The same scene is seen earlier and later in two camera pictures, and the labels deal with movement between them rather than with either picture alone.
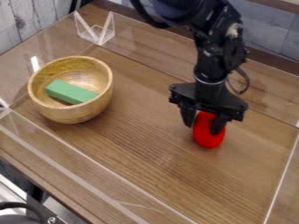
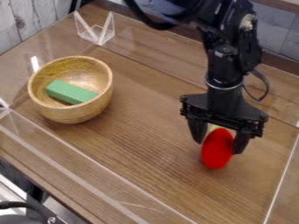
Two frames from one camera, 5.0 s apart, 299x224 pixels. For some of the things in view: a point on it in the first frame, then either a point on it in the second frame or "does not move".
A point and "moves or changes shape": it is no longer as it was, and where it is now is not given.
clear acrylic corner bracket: [97, 34] does not move
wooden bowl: [70, 88] does not move
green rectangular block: [70, 92] does not move
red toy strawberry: [207, 138] moves or changes shape
